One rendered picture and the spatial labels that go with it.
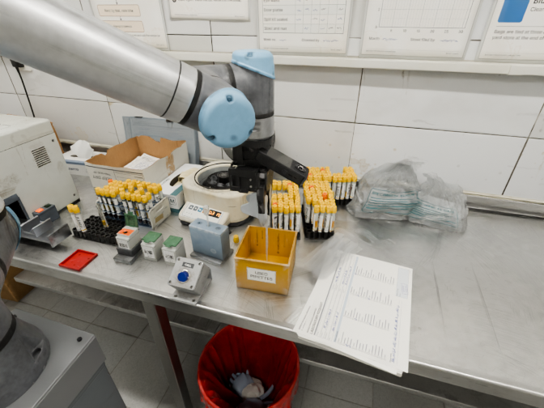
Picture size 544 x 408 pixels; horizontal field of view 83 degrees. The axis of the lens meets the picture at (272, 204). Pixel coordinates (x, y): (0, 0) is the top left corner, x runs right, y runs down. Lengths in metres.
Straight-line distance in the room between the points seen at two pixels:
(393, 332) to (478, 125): 0.72
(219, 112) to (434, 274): 0.72
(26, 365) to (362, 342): 0.59
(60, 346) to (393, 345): 0.63
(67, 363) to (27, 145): 0.71
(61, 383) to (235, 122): 0.52
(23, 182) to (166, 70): 0.86
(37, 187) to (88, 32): 0.88
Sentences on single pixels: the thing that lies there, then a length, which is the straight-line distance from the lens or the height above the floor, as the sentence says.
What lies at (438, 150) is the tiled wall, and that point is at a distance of 1.19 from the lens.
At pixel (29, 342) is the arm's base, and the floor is 1.00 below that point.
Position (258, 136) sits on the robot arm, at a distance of 0.59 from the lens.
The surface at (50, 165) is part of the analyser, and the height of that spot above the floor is 1.04.
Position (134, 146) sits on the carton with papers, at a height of 0.99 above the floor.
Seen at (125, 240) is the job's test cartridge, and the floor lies 0.94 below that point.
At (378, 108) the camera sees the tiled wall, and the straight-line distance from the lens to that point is 1.13.
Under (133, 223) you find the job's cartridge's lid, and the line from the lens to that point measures 0.93.
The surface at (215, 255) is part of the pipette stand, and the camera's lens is 0.86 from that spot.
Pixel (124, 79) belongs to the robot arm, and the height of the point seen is 1.40.
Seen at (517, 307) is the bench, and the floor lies 0.88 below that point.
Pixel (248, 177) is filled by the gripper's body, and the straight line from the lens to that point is 0.64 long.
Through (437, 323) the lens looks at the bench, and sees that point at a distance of 0.82.
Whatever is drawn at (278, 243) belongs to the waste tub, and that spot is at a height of 0.93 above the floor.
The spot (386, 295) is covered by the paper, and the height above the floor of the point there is 0.89.
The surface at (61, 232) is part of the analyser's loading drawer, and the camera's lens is 1.08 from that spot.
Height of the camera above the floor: 1.46
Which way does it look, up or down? 32 degrees down
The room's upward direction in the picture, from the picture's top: straight up
